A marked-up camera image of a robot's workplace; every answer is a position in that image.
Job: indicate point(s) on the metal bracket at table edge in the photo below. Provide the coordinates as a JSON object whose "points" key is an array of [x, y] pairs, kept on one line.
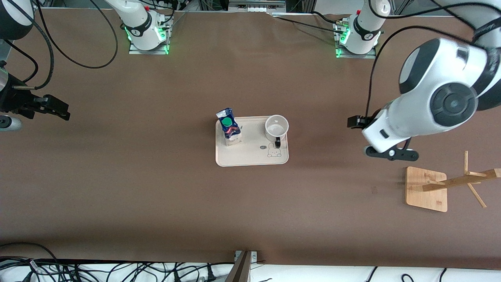
{"points": [[240, 266]]}

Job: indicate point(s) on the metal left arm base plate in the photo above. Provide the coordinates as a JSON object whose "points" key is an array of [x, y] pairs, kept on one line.
{"points": [[356, 55]]}

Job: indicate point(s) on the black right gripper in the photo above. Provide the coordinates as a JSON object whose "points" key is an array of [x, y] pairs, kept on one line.
{"points": [[13, 100]]}

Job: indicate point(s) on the white tray with rabbit print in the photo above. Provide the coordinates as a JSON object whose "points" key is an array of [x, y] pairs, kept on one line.
{"points": [[254, 154]]}

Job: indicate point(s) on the grey device with ports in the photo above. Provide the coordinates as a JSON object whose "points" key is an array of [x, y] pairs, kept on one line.
{"points": [[256, 6]]}

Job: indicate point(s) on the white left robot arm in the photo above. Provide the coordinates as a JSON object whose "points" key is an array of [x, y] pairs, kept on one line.
{"points": [[430, 94]]}

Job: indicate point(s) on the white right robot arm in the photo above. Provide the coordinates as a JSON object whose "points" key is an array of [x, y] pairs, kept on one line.
{"points": [[137, 27]]}

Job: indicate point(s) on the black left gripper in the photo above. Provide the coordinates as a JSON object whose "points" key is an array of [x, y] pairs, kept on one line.
{"points": [[355, 122]]}

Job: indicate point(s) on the blue white milk carton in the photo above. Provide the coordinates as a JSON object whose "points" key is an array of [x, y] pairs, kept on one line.
{"points": [[231, 131]]}

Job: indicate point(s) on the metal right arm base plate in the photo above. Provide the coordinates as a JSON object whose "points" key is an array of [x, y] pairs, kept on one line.
{"points": [[135, 51]]}

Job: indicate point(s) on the wooden mug stand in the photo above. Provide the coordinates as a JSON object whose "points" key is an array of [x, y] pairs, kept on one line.
{"points": [[424, 192]]}

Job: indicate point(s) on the white mug with smiley face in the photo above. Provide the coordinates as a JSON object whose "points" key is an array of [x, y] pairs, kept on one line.
{"points": [[276, 127]]}

